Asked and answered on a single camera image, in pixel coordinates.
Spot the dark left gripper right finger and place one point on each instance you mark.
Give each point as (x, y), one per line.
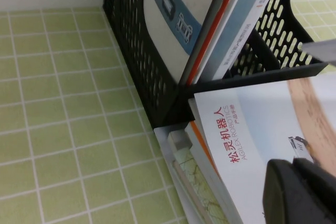
(323, 190)

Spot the orange-edged flat book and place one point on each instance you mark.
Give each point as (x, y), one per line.
(202, 142)

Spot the brown-edged book blue spine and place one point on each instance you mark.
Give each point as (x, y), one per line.
(228, 24)

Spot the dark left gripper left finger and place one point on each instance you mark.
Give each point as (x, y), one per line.
(281, 195)

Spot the green checked tablecloth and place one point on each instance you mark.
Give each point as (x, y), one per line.
(57, 103)

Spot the white flat board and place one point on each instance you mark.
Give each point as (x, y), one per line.
(168, 150)

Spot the black perforated book holder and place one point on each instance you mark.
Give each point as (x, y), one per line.
(136, 37)

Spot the white book orange band spine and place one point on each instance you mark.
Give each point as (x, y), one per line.
(244, 37)

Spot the white curled brochure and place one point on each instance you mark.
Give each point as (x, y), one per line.
(162, 32)

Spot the thin orange-edged brochure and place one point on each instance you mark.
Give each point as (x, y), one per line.
(210, 37)

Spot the brochure with desert cover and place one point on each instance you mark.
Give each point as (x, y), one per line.
(262, 124)

